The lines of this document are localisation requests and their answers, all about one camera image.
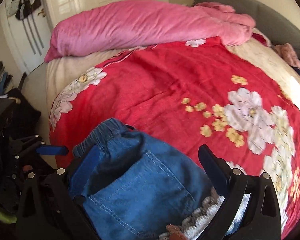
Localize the blue denim lace-trimmed pants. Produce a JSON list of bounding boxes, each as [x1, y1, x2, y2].
[[73, 118, 224, 239]]

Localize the red floral bedspread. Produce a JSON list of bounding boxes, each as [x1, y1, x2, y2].
[[49, 37, 300, 237]]

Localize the pink rolled duvet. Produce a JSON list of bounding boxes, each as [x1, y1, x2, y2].
[[44, 0, 256, 63]]

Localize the white door with bags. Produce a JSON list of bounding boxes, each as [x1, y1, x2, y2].
[[0, 0, 51, 74]]

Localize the pink fluffy garment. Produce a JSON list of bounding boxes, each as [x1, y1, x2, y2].
[[273, 43, 300, 69]]

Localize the grey upholstered headboard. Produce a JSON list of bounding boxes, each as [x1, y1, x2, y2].
[[193, 0, 300, 59]]

